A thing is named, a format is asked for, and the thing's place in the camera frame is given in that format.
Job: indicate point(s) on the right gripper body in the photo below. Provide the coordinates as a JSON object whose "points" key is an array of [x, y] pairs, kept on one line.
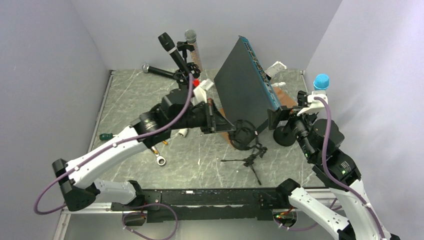
{"points": [[300, 124]]}

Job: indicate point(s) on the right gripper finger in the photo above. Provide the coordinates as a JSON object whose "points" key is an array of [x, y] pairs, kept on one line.
{"points": [[302, 99], [277, 115]]}

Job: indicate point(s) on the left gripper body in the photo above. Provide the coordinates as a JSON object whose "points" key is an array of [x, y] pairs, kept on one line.
{"points": [[197, 117]]}

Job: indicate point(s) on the tripod shock mount stand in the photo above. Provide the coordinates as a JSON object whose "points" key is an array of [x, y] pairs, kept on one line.
{"points": [[245, 138]]}

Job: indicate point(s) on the round base shock mount stand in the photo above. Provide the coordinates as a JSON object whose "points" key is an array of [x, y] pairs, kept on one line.
{"points": [[182, 78]]}

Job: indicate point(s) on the black silver-mesh microphone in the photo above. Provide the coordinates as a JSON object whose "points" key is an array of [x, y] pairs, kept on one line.
{"points": [[146, 68]]}

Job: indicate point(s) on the black foam-head microphone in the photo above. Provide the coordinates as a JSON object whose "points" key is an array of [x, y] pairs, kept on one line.
{"points": [[169, 46]]}

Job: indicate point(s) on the round base clip stand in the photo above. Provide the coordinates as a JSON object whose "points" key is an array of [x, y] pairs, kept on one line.
{"points": [[184, 47]]}

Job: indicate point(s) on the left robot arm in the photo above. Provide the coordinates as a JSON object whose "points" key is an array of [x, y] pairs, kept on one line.
{"points": [[80, 181]]}

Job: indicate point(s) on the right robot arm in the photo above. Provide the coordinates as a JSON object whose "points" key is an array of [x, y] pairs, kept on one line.
{"points": [[319, 138]]}

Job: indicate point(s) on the white pvc elbow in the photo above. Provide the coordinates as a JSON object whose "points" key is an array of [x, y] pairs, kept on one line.
{"points": [[183, 132]]}

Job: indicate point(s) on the blue mic clip stand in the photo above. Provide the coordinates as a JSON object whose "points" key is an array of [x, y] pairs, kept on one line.
{"points": [[284, 136]]}

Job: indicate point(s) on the blue microphone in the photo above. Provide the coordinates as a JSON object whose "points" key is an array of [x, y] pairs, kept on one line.
{"points": [[321, 82]]}

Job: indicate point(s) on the brown wooden board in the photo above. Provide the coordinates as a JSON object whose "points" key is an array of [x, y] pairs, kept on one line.
{"points": [[284, 99]]}

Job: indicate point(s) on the silver ratchet wrench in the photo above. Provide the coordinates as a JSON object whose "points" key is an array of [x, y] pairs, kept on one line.
{"points": [[160, 160]]}

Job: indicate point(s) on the green screwdriver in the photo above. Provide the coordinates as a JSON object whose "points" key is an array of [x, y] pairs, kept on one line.
{"points": [[106, 136]]}

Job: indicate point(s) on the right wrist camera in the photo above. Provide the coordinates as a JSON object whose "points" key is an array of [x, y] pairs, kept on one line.
{"points": [[314, 104]]}

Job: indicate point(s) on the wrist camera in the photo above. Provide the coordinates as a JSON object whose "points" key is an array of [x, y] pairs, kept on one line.
{"points": [[200, 90], [314, 104]]}

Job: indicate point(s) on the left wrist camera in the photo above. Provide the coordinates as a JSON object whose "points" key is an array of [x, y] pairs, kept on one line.
{"points": [[200, 90]]}

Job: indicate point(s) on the white plastic bracket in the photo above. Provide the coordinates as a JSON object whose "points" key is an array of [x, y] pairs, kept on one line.
{"points": [[274, 69]]}

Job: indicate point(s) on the black network switch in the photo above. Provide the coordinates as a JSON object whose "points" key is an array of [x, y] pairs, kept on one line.
{"points": [[243, 87]]}

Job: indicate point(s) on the yellow handled pliers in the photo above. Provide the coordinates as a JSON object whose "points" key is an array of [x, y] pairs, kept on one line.
{"points": [[164, 142]]}

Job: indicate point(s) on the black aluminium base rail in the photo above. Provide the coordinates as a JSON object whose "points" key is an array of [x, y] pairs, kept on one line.
{"points": [[213, 204]]}

